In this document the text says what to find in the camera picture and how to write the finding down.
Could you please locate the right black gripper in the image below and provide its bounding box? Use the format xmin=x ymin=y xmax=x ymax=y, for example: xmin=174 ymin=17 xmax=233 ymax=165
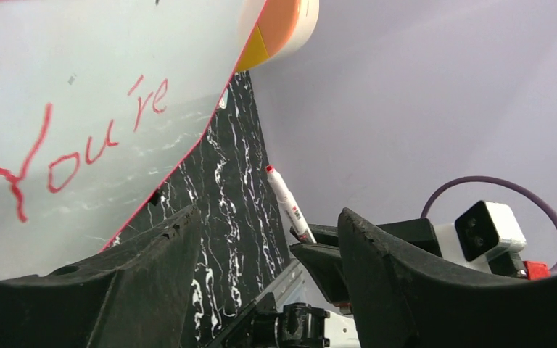
xmin=289 ymin=218 xmax=442 ymax=307

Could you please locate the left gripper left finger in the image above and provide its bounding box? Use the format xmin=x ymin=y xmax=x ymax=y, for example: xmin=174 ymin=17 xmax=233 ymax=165
xmin=0 ymin=206 xmax=201 ymax=347

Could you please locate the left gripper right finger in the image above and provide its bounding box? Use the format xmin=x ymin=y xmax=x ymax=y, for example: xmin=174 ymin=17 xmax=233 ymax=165
xmin=337 ymin=208 xmax=557 ymax=347

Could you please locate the white marker pen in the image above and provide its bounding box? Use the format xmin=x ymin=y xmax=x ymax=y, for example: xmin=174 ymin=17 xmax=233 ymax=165
xmin=265 ymin=165 xmax=316 ymax=244

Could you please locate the pink framed whiteboard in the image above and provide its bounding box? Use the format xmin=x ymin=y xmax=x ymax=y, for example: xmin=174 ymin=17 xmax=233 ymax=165
xmin=0 ymin=1 xmax=264 ymax=280

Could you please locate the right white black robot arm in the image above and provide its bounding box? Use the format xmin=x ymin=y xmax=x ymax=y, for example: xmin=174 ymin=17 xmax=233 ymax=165
xmin=208 ymin=225 xmax=360 ymax=347

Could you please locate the black whiteboard foot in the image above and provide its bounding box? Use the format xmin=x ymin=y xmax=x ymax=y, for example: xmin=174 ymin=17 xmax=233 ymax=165
xmin=147 ymin=188 xmax=162 ymax=206

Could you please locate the small white clip object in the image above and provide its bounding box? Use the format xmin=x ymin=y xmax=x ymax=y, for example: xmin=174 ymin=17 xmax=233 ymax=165
xmin=218 ymin=88 xmax=229 ymax=109

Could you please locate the cream cylinder with orange face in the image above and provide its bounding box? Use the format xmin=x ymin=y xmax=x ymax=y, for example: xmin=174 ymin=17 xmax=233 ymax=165
xmin=235 ymin=0 xmax=321 ymax=73

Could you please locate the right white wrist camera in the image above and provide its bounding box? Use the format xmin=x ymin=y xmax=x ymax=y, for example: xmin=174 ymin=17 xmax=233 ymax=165
xmin=434 ymin=201 xmax=551 ymax=281

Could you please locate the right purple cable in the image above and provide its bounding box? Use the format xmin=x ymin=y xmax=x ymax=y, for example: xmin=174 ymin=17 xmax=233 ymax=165
xmin=420 ymin=175 xmax=557 ymax=273

